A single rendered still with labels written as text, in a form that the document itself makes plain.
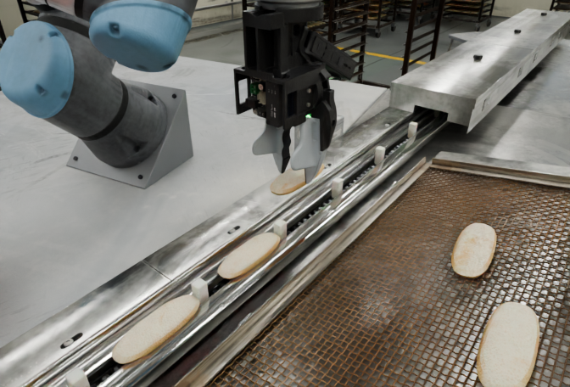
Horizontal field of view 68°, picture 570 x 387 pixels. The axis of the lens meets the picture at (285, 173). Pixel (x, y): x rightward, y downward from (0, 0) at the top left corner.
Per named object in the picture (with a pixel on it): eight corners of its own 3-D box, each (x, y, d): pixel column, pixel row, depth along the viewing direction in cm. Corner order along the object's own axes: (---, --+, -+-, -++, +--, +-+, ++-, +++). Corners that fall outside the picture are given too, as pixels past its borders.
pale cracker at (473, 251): (464, 223, 49) (464, 215, 49) (500, 228, 47) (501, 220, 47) (444, 273, 41) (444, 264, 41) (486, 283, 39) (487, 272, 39)
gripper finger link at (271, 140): (242, 176, 54) (246, 112, 49) (271, 159, 58) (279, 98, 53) (259, 187, 52) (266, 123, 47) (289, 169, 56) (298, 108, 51)
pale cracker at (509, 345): (494, 300, 37) (495, 289, 37) (544, 313, 35) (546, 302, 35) (466, 385, 30) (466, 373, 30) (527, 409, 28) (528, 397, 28)
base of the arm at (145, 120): (86, 165, 77) (41, 145, 68) (108, 92, 81) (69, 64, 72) (155, 170, 72) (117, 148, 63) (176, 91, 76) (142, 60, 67)
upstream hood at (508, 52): (522, 26, 179) (528, 5, 175) (570, 32, 169) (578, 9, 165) (386, 113, 94) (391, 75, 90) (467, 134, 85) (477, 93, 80)
